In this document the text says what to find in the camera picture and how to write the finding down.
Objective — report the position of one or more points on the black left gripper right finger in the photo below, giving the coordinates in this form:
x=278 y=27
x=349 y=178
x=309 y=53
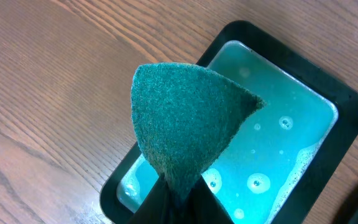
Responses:
x=205 y=207

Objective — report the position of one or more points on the black rectangular soap water tray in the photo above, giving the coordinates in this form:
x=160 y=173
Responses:
x=283 y=155

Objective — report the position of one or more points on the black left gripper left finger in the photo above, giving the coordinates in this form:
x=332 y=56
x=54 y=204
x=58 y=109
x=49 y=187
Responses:
x=155 y=209

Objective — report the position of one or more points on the green scouring pad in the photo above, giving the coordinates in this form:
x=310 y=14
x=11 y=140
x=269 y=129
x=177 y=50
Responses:
x=184 y=116

